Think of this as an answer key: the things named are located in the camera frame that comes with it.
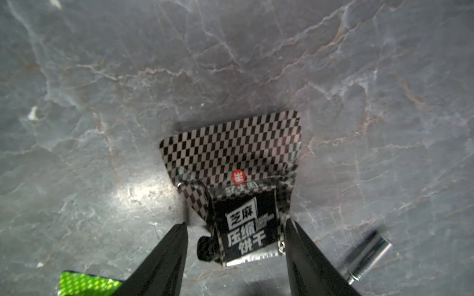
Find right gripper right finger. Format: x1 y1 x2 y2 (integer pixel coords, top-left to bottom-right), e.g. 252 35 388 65
285 219 359 296

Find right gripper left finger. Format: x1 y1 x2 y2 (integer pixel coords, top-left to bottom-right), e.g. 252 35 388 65
112 223 188 296

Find green cookie pack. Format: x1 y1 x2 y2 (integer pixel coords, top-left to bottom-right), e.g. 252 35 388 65
58 271 123 296

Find black cookie pack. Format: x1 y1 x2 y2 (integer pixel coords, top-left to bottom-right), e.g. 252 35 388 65
159 111 301 266

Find orange black screwdriver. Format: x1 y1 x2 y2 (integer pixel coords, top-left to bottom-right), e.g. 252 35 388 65
344 230 393 285

